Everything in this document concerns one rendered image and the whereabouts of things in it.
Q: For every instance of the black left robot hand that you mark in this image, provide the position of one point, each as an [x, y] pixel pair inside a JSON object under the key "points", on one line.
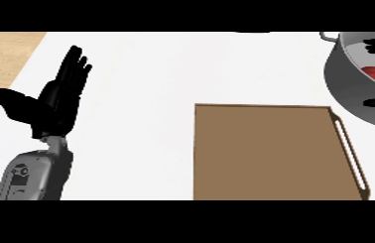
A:
{"points": [[58, 101]]}

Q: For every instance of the grey metal pot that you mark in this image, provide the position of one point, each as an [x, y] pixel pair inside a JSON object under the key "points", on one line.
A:
{"points": [[346, 85]]}

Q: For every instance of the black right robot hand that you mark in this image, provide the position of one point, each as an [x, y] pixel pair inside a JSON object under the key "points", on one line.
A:
{"points": [[369, 46]]}

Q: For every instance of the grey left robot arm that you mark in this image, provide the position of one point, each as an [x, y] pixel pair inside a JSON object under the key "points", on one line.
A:
{"points": [[34, 174]]}

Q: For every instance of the red bell pepper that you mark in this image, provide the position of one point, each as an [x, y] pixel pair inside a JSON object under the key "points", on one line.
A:
{"points": [[369, 71]]}

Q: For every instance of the brown rectangular tray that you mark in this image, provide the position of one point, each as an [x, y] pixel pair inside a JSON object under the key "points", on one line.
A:
{"points": [[266, 154]]}

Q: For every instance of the black flat object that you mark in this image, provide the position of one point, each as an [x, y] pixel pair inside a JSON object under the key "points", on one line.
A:
{"points": [[253, 32]]}

